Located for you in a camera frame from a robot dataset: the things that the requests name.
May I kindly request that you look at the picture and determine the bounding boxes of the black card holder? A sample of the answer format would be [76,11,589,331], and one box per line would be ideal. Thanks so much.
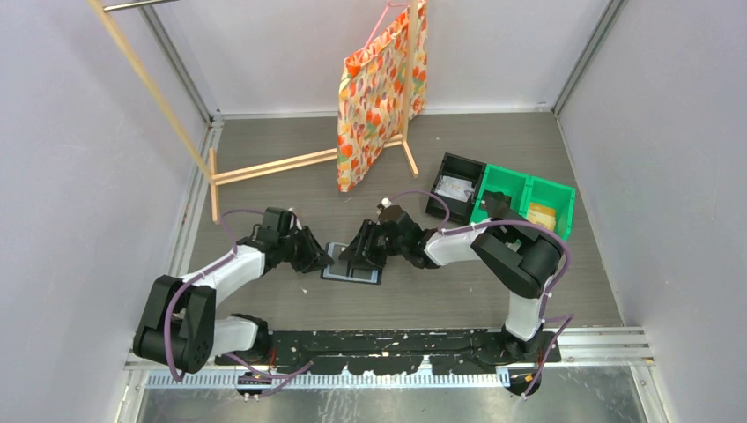
[319,241,384,286]

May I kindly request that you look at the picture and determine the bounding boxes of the pink clothes hanger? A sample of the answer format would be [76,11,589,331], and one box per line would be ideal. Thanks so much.
[364,0,409,48]

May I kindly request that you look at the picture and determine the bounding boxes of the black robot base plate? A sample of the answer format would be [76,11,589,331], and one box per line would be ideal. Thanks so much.
[235,329,561,375]

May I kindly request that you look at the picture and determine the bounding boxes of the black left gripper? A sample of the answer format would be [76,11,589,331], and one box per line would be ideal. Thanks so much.
[278,226,333,273]

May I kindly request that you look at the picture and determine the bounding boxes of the yellow cards in green bin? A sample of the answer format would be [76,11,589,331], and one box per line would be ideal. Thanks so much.
[526,202,557,231]

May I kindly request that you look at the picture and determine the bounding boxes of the black storage bin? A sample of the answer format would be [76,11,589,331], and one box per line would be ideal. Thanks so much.
[431,152,487,225]

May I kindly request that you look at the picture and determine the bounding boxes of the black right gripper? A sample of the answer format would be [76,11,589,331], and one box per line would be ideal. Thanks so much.
[339,219,407,271]

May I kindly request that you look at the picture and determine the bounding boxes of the dark credit card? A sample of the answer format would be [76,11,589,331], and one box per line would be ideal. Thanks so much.
[478,191,512,217]

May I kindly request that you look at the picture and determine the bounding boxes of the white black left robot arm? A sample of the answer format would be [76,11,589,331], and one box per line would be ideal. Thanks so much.
[132,207,334,380]

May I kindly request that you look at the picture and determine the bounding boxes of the floral fabric bag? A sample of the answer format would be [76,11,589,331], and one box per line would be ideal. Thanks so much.
[337,1,428,192]

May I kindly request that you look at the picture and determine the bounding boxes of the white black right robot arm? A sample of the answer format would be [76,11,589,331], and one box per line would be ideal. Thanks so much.
[340,205,570,362]

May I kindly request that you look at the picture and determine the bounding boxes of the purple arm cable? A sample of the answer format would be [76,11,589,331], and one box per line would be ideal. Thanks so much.
[163,209,314,398]
[378,189,574,401]

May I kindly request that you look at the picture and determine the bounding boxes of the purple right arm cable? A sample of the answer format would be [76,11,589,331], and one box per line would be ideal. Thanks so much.
[378,189,574,401]

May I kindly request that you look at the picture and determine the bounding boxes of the white card in black bin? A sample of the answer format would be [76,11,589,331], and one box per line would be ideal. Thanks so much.
[435,175,475,202]

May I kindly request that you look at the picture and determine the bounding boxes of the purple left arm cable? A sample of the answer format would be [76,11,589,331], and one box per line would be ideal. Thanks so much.
[163,209,314,398]

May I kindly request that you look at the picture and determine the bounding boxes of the green double storage bin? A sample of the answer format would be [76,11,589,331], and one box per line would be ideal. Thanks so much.
[470,165,577,241]

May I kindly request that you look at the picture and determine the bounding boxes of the wooden clothes rack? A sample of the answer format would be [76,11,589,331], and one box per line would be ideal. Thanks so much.
[87,0,430,226]

